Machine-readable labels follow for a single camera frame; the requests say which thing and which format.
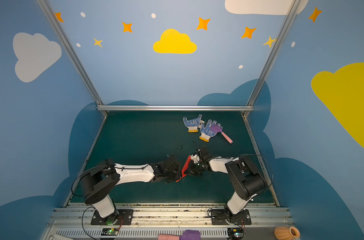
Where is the pink purple brush front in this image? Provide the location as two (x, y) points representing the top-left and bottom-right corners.
(158, 230), (201, 240)

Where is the rear aluminium frame bar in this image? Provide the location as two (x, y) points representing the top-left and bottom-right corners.
(97, 105), (254, 112)

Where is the right aluminium frame post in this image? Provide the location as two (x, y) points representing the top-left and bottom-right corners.
(242, 0), (302, 120)

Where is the purple pink brush on table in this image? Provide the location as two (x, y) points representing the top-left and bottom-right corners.
(210, 125), (233, 144)

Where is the right blue dotted work glove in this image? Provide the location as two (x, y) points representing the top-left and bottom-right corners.
(199, 119), (222, 142)

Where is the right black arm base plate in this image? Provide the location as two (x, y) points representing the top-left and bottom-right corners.
(207, 209), (252, 226)

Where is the blue dotted work glove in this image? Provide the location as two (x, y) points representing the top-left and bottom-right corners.
(199, 119), (222, 142)
(182, 114), (204, 133)

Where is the terracotta ribbed vase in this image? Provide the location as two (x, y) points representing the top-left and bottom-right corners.
(274, 227), (300, 240)

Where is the red square paper sheet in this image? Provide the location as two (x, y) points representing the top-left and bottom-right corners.
(176, 156), (192, 183)

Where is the front aluminium rail base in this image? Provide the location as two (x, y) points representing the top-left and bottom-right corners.
(41, 203), (294, 240)

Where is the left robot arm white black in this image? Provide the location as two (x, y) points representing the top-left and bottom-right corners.
(80, 156), (182, 219)

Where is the right green circuit board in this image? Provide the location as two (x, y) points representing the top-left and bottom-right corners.
(227, 228), (244, 240)

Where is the green circuit board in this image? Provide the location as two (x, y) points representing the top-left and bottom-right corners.
(101, 228), (120, 236)
(227, 228), (244, 240)

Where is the left aluminium frame post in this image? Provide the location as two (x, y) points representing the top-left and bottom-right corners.
(36, 0), (104, 107)

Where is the left green circuit board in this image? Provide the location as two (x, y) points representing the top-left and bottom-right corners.
(101, 228), (120, 236)

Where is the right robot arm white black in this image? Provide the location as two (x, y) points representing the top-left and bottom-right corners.
(182, 148), (269, 220)

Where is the left blue dotted work glove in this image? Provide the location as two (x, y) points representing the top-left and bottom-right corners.
(182, 114), (204, 133)

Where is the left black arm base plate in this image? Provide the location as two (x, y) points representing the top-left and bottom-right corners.
(91, 209), (134, 226)

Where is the aluminium frame post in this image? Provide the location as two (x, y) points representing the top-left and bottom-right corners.
(242, 0), (302, 120)
(36, 0), (104, 107)

